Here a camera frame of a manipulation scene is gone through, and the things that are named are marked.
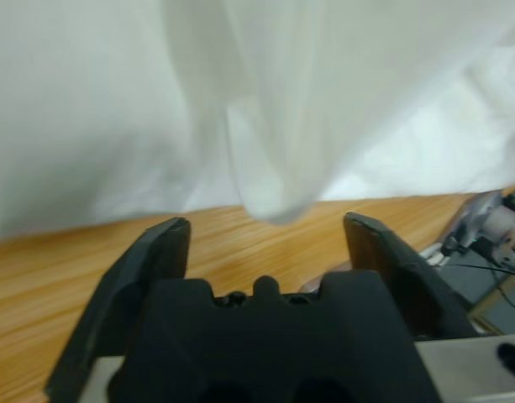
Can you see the white t-shirt with black logo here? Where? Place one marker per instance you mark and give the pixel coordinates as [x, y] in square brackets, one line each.
[198, 84]

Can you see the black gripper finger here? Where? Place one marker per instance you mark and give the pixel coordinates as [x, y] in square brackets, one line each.
[408, 273]
[127, 273]

